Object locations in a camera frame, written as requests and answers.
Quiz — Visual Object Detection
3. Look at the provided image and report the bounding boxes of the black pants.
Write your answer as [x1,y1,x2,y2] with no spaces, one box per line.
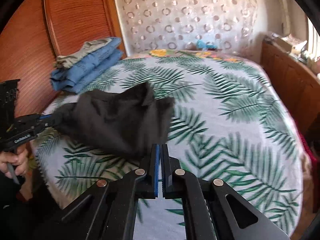
[53,82,175,160]

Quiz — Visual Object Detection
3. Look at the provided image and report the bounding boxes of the person's left hand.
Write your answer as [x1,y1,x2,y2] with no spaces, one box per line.
[0,145,29,178]

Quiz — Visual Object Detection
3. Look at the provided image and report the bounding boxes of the lower folded blue jeans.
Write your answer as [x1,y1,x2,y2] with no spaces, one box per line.
[61,49,123,94]

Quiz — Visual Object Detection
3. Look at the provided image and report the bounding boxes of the folded blue jeans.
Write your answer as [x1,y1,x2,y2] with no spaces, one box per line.
[50,37,123,93]
[61,49,123,94]

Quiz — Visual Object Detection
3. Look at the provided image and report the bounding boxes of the upper folded blue jeans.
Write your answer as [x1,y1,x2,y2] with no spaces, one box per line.
[50,37,123,93]

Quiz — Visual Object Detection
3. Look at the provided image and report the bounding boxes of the folded grey garment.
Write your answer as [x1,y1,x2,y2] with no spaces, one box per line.
[54,37,112,69]

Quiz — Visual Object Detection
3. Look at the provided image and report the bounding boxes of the palm leaf print bedspread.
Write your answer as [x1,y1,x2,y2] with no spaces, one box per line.
[33,52,304,239]

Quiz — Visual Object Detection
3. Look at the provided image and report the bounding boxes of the wooden slatted wardrobe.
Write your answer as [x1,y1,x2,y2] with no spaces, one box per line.
[1,0,121,116]

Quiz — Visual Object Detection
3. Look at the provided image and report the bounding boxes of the blue object behind bed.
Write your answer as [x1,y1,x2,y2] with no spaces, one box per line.
[196,40,217,50]

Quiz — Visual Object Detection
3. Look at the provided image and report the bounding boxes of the circle pattern sheer curtain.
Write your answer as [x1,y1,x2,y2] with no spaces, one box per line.
[116,0,258,56]

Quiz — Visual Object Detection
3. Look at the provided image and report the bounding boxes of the wooden side cabinet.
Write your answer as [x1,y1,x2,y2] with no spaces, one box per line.
[260,41,319,142]

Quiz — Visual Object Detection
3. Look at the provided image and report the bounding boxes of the clutter on cabinet top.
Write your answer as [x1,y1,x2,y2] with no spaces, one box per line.
[264,31,319,76]

